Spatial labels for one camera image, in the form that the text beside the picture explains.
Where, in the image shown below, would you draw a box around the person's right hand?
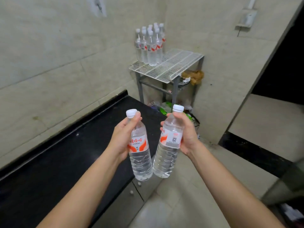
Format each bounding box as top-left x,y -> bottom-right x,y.
160,112 -> 203,159

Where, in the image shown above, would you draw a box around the person's left hand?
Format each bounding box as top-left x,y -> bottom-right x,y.
107,111 -> 143,164

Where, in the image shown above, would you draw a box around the clear water bottle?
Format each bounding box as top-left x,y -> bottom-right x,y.
152,104 -> 185,179
126,109 -> 153,182

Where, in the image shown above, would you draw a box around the person's left forearm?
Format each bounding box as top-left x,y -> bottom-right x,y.
36,146 -> 122,228

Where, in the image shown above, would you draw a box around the person's right forearm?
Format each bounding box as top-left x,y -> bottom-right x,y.
188,142 -> 285,228

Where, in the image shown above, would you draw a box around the green plastic packet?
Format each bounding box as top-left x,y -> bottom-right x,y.
159,101 -> 193,121

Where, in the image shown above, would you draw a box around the brown crumpled bag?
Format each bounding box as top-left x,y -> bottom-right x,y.
181,70 -> 205,86

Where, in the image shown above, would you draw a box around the group of clear water bottles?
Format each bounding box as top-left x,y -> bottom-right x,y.
134,22 -> 166,67

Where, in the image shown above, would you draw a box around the grey cabinet doors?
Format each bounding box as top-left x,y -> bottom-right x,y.
92,173 -> 163,228

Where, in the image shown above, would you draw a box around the grey metal cabinet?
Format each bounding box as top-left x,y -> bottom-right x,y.
261,158 -> 304,206

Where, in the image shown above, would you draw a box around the white crumpled paper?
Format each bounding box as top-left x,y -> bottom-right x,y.
280,203 -> 304,222

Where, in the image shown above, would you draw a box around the grey metal stand frame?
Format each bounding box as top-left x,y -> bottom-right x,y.
135,56 -> 205,110

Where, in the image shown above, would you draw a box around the white wire rack shelf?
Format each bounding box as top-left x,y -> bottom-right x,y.
129,48 -> 205,84

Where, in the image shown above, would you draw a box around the grey wall junction box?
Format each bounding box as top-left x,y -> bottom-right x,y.
235,0 -> 258,29

